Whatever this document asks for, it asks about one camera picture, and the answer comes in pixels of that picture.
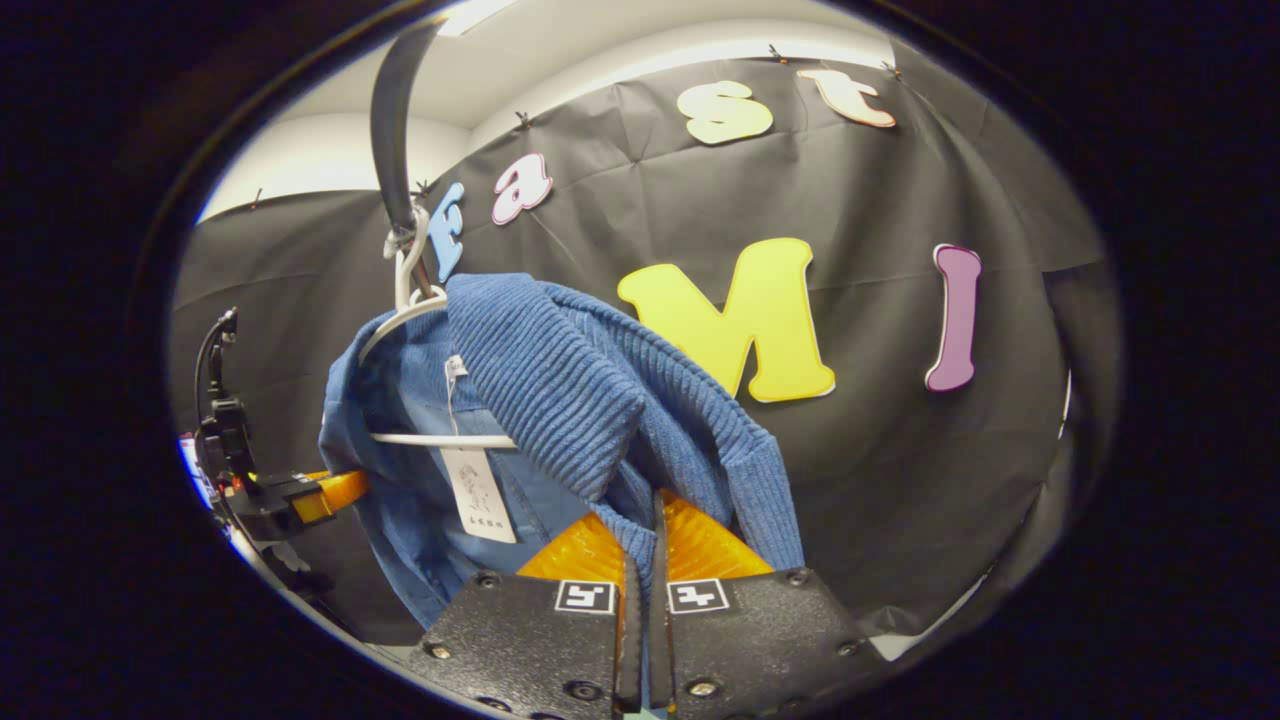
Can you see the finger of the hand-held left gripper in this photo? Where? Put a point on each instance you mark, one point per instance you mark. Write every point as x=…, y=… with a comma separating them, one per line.
x=335, y=492

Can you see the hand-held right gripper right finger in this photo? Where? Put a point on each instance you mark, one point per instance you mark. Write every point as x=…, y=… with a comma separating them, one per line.
x=660, y=650

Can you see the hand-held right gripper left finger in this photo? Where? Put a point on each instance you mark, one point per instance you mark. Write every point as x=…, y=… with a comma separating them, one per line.
x=630, y=650

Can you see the white clothes hanger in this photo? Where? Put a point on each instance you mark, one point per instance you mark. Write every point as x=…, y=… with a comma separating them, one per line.
x=440, y=440

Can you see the black clothes rack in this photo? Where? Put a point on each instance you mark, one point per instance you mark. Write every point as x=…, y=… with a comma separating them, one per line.
x=390, y=130

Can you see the computer monitor screen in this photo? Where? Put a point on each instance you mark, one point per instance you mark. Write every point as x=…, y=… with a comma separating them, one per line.
x=188, y=462

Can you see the black backdrop cloth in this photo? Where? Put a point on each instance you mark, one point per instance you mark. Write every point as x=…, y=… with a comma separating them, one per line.
x=900, y=480

